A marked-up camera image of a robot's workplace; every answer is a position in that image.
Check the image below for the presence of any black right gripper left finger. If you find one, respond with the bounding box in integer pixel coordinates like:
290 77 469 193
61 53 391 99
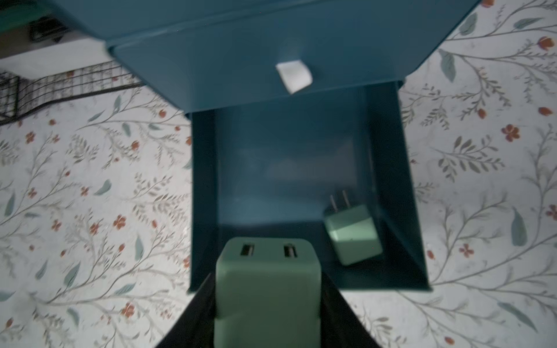
156 273 216 348

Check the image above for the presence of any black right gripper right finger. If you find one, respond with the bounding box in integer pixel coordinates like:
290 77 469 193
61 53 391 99
321 272 380 348

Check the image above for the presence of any green plug cube front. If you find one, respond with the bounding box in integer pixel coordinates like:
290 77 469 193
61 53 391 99
213 237 321 347

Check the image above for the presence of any green plug cube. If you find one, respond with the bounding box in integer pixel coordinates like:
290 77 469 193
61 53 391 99
323 191 383 266
213 237 321 347

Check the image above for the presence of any teal bottom drawer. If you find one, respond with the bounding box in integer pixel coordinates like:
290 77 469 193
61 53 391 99
190 82 430 291

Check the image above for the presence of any white drawer knob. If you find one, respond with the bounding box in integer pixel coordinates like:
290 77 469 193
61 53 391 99
276 60 313 94

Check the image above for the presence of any black wire desk rack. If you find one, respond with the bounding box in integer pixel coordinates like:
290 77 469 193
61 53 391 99
1 62 144 126

